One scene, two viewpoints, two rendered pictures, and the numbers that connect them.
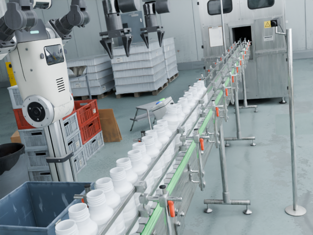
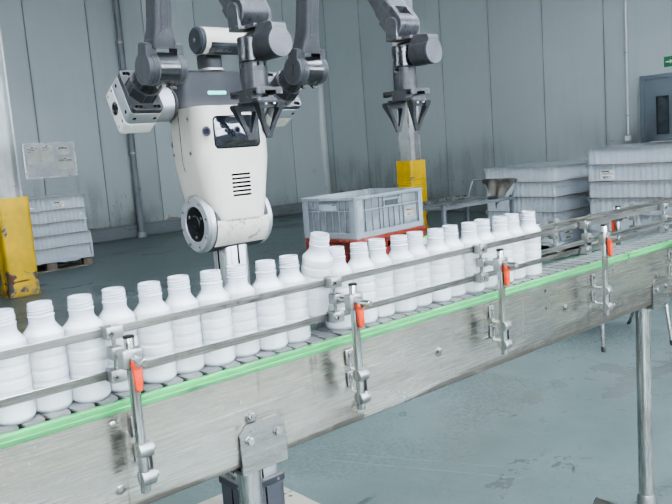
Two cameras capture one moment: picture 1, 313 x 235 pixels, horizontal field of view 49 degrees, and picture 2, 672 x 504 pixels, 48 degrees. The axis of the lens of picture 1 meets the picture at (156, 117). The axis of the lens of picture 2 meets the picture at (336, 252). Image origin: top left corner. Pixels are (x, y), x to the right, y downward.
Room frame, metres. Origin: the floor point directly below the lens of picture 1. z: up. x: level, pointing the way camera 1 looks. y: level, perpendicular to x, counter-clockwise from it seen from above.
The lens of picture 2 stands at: (0.00, -0.82, 1.36)
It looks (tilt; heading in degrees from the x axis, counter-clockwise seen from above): 8 degrees down; 31
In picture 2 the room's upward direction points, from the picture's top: 4 degrees counter-clockwise
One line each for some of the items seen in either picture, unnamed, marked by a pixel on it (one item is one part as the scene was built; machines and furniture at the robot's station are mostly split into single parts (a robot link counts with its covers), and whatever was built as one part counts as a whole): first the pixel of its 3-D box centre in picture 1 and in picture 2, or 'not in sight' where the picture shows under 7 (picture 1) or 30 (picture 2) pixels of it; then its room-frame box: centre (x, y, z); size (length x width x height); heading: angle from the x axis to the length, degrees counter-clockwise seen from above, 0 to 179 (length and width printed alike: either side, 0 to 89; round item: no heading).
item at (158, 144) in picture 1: (154, 155); (239, 310); (1.05, 0.02, 1.08); 0.06 x 0.06 x 0.17
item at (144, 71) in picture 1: (140, 68); (660, 199); (8.51, 0.23, 0.59); 1.24 x 1.03 x 1.17; 163
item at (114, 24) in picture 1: (114, 24); (254, 80); (1.27, 0.10, 1.51); 0.10 x 0.07 x 0.07; 71
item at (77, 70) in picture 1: (78, 73); (499, 193); (6.61, 1.35, 0.85); 0.36 x 0.12 x 0.27; 71
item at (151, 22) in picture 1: (151, 22); (405, 82); (1.70, -0.04, 1.51); 0.10 x 0.07 x 0.07; 71
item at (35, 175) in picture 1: (59, 167); not in sight; (3.70, 1.18, 0.11); 0.61 x 0.41 x 0.22; 167
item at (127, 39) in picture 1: (122, 44); (263, 115); (1.27, 0.09, 1.44); 0.07 x 0.07 x 0.09; 71
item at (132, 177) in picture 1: (127, 189); (118, 338); (0.83, 0.10, 1.08); 0.06 x 0.06 x 0.17
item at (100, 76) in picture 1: (91, 76); (550, 205); (9.05, 1.52, 0.50); 1.23 x 1.05 x 1.00; 159
